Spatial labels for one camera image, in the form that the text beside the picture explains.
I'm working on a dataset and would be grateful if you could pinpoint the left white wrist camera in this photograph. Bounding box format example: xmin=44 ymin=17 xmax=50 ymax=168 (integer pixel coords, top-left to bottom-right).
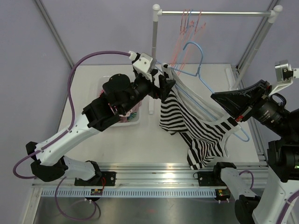
xmin=128 ymin=51 xmax=157 ymax=82

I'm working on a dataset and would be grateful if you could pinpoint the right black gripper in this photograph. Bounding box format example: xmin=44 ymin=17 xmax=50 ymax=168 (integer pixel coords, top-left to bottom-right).
xmin=213 ymin=79 xmax=297 ymax=139

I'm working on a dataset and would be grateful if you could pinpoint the mauve tank top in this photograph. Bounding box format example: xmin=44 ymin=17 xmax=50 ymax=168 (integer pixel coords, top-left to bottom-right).
xmin=120 ymin=101 xmax=142 ymax=123

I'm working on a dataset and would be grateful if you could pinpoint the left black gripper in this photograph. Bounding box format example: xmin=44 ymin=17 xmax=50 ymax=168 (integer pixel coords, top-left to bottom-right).
xmin=120 ymin=69 xmax=175 ymax=114

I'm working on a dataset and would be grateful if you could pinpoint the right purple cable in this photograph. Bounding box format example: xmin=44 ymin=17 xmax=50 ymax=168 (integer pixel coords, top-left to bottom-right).
xmin=275 ymin=186 xmax=299 ymax=224

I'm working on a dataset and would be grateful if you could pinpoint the aluminium mounting rail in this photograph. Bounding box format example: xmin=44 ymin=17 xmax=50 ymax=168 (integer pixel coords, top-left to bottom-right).
xmin=31 ymin=67 xmax=278 ymax=189

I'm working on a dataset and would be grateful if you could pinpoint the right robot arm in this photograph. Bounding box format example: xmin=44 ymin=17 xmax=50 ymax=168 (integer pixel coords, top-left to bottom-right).
xmin=194 ymin=80 xmax=299 ymax=224

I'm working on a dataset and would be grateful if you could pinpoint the white clothes rack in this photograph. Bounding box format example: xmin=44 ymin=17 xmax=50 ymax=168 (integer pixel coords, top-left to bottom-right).
xmin=147 ymin=3 xmax=284 ymax=115

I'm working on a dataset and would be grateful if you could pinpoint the black white striped garment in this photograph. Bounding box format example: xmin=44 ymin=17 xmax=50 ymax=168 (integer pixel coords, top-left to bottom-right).
xmin=159 ymin=63 xmax=241 ymax=170

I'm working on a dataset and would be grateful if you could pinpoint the pink hanger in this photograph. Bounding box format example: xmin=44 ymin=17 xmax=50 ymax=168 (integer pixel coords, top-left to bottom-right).
xmin=174 ymin=9 xmax=193 ymax=68
xmin=171 ymin=9 xmax=188 ymax=66
xmin=184 ymin=12 xmax=206 ymax=62

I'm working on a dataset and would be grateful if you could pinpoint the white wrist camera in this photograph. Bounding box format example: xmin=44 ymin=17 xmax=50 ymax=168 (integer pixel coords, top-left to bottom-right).
xmin=128 ymin=51 xmax=157 ymax=82
xmin=269 ymin=60 xmax=299 ymax=96

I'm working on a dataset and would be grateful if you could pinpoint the blue hanger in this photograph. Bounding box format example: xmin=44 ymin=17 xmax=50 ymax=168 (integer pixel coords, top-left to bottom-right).
xmin=178 ymin=9 xmax=194 ymax=70
xmin=170 ymin=41 xmax=250 ymax=142

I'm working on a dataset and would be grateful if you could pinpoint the translucent plastic basket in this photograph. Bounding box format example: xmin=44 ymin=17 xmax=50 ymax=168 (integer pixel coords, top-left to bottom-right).
xmin=97 ymin=76 xmax=141 ymax=127

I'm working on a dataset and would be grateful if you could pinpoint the white slotted cable duct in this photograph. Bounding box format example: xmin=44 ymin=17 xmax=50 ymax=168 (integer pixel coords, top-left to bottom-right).
xmin=42 ymin=188 xmax=216 ymax=198

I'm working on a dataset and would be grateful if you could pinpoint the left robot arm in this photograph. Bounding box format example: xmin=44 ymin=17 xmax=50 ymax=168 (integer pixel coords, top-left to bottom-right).
xmin=24 ymin=73 xmax=176 ymax=186

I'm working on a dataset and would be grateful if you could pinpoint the green striped tank top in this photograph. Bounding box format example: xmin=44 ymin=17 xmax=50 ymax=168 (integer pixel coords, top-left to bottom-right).
xmin=127 ymin=112 xmax=137 ymax=121

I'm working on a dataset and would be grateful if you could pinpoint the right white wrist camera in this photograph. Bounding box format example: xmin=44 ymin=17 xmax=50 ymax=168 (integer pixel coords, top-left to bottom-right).
xmin=269 ymin=60 xmax=299 ymax=96

